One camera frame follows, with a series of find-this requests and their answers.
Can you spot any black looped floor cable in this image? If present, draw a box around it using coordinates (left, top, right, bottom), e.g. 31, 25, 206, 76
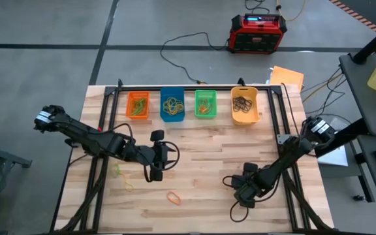
243, 0, 271, 16

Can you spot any yellow floor cable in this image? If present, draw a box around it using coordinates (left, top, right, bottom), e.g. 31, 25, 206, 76
275, 0, 307, 22

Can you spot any white paper sheet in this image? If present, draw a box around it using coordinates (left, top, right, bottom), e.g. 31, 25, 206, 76
317, 145, 349, 167

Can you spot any black cable bundle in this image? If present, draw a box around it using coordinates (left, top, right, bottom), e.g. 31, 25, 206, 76
300, 67, 349, 120

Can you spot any thin yellow cable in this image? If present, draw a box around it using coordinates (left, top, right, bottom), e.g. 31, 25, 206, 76
302, 73, 345, 104

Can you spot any light green rubber band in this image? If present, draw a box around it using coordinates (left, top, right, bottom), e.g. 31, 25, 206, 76
111, 163, 123, 179

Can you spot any clear plastic sleeve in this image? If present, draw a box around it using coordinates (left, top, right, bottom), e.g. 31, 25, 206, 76
265, 67, 275, 85

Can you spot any orange rubber band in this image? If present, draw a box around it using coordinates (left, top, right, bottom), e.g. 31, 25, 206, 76
198, 99, 210, 115
166, 191, 182, 206

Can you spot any black floor power cable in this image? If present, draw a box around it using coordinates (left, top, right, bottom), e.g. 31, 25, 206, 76
159, 31, 230, 84

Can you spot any yellow plastic basket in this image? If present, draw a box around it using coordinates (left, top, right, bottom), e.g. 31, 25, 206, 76
230, 86, 262, 127

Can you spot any grey side table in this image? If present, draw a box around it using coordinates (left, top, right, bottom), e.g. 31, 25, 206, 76
339, 52, 376, 136

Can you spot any blue plastic basket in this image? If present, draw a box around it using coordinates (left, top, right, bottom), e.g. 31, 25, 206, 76
160, 86, 186, 123

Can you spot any black metal pole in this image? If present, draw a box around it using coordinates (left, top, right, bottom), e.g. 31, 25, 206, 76
352, 19, 376, 65

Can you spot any green plastic basket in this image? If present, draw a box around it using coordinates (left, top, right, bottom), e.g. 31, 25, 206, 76
194, 89, 218, 119

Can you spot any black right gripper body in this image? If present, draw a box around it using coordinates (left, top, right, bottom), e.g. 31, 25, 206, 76
232, 162, 270, 209

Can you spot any red black power station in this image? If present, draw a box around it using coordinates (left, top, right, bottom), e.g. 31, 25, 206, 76
228, 13, 288, 55

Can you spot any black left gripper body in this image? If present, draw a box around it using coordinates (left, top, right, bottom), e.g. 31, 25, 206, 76
132, 129, 178, 183

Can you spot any orange paper folder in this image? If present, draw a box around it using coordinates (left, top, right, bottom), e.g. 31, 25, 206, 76
269, 65, 306, 92

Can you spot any grey metal stand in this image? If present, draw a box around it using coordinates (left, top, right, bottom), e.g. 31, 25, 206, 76
0, 130, 33, 235

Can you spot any orange plastic basket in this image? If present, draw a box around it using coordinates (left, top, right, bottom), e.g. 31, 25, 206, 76
125, 91, 151, 120

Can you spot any black support beam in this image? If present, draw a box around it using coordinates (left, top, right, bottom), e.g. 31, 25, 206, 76
314, 117, 369, 158

